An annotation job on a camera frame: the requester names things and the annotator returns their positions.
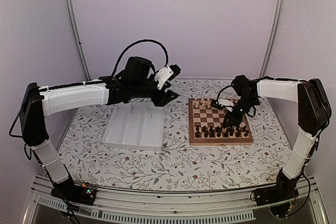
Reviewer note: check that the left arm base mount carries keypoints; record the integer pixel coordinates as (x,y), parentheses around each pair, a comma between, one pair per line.
(83,194)

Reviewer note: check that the dark chess rook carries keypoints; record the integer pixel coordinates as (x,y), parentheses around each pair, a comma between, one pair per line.
(226,133)

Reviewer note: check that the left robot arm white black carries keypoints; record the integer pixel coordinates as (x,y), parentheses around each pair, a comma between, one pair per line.
(40,102)

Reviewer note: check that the white plastic tray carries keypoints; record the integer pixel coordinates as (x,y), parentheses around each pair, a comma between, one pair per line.
(135,126)

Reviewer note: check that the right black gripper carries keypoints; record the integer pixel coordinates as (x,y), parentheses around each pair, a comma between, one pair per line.
(235,120)

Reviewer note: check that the aluminium front rail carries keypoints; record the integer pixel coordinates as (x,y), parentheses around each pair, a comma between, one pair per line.
(118,205)

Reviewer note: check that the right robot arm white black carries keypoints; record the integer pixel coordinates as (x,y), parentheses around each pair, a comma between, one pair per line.
(308,97)

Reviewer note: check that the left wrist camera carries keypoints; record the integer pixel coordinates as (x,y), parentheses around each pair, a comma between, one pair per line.
(165,74)

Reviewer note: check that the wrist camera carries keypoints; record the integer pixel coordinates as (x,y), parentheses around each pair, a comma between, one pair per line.
(222,104)
(165,74)

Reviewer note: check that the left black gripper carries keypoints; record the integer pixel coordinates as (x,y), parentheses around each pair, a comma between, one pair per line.
(165,98)

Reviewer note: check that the floral table cloth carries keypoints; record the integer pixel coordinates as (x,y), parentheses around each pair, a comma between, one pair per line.
(178,166)

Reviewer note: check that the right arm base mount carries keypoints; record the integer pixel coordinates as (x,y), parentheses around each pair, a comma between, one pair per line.
(275,195)

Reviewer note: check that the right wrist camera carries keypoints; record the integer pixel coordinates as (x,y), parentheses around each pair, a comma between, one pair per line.
(222,104)

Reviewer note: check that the wooden chess board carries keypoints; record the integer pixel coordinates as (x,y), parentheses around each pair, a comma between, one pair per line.
(201,114)

